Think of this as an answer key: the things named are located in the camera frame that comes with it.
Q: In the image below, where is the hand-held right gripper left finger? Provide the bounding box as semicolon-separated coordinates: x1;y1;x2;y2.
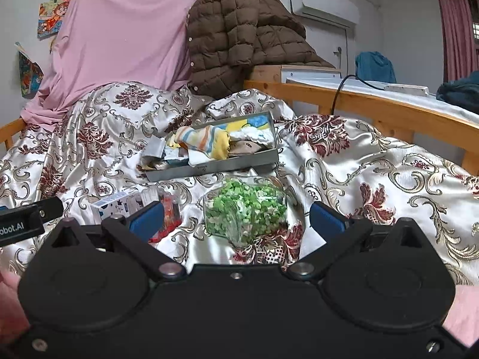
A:
35;201;187;281

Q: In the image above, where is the wooden bed frame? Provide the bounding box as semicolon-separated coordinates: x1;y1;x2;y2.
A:
0;65;479;176

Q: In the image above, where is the white power strip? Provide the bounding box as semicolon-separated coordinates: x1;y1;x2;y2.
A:
383;83;429;97

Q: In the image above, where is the blue hanging garment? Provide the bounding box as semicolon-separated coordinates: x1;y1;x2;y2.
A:
355;51;397;83

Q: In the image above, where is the person's leg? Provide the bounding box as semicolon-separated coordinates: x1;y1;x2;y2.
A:
0;269;31;341
442;284;479;348

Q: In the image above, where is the floral satin blanket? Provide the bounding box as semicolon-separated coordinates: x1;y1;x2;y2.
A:
0;82;479;288

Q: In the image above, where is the grey foil packet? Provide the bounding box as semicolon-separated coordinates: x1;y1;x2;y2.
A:
138;136;169;171

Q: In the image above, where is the person's right leg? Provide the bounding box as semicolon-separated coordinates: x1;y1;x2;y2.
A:
442;284;479;348

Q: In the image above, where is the dark teal cloth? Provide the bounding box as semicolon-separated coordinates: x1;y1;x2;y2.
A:
436;78;479;115

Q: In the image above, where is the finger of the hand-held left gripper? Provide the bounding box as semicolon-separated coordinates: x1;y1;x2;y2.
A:
30;197;64;220

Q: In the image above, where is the person's left leg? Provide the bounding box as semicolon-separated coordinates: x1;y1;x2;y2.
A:
0;269;31;341

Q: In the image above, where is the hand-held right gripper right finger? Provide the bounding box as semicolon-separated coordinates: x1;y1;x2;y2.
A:
286;201;440;281

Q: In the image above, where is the pink bed sheet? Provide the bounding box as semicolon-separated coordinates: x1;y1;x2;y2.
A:
20;0;225;133

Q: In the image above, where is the clear box of red beads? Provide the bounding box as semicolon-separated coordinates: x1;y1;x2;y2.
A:
142;189;182;244

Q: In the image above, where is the beige linen drawstring pouch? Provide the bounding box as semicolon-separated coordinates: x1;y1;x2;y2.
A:
228;140;270;158

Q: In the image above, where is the clear bag of green pieces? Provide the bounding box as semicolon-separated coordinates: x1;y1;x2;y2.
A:
203;176;289;247

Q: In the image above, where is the pink curtain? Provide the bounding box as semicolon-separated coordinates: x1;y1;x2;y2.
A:
436;0;479;83

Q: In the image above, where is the orange striped cloth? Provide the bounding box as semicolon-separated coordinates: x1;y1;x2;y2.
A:
166;124;231;167

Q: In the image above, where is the white blue small box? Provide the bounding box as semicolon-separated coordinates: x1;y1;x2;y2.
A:
91;191;141;223

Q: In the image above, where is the cartoon wall poster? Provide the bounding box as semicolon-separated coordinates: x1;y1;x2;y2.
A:
15;42;43;98
37;0;72;39

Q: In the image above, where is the black cable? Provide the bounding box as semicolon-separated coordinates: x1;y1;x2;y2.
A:
331;75;386;115

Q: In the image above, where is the white blue fluffy cloth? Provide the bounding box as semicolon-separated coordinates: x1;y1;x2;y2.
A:
228;120;275;145

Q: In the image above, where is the brown puffer jacket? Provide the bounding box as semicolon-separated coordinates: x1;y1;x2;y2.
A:
186;0;335;98

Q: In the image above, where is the white mattress sheet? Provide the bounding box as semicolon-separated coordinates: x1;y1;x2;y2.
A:
286;75;479;124

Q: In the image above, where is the metal tray with frog drawing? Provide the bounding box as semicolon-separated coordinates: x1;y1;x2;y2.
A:
144;110;279;182

